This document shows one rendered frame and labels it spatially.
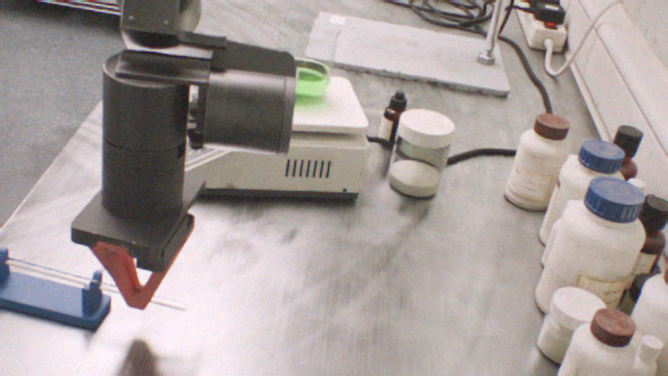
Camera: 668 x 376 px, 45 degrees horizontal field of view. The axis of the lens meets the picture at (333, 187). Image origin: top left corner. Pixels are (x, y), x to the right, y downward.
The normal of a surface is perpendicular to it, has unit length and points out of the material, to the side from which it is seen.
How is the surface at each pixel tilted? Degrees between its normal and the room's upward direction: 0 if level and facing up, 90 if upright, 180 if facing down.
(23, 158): 0
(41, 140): 0
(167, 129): 91
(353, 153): 90
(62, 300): 0
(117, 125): 90
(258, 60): 54
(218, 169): 90
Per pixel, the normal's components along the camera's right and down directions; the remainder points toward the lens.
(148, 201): 0.28, 0.54
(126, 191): -0.23, 0.48
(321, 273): 0.15, -0.84
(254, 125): 0.07, 0.45
